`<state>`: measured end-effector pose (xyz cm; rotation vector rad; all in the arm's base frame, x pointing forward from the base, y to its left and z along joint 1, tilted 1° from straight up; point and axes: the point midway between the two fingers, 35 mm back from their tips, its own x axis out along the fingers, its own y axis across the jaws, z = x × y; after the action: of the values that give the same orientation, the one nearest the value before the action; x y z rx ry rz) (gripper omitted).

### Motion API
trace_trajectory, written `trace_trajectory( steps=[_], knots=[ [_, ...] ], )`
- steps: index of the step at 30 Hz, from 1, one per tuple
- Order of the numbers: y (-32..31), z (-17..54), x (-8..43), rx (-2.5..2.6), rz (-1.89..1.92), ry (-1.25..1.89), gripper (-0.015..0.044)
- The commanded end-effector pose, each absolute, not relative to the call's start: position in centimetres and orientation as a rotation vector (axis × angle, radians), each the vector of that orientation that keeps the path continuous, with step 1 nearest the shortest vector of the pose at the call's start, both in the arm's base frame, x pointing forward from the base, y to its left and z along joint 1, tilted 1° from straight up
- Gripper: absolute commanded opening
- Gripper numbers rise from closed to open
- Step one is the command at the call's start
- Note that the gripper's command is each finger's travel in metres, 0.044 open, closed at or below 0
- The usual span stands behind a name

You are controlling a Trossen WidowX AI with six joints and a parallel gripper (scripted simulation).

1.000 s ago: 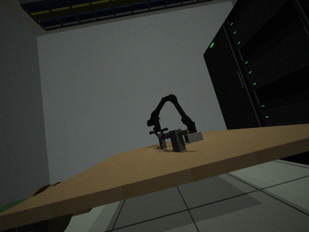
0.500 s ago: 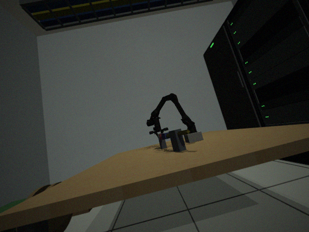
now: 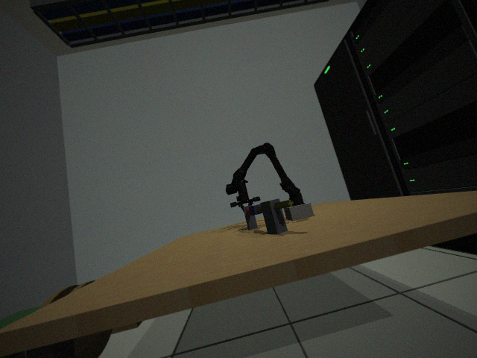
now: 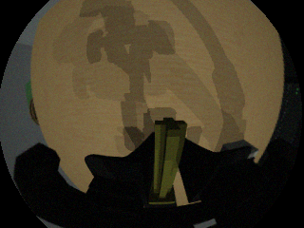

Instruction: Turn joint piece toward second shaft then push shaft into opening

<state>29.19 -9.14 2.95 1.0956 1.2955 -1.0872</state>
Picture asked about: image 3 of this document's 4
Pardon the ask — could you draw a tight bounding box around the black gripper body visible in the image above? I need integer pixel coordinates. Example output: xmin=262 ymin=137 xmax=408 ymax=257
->
xmin=230 ymin=190 xmax=261 ymax=207

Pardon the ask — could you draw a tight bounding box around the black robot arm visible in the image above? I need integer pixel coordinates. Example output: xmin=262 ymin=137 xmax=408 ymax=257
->
xmin=226 ymin=142 xmax=305 ymax=206

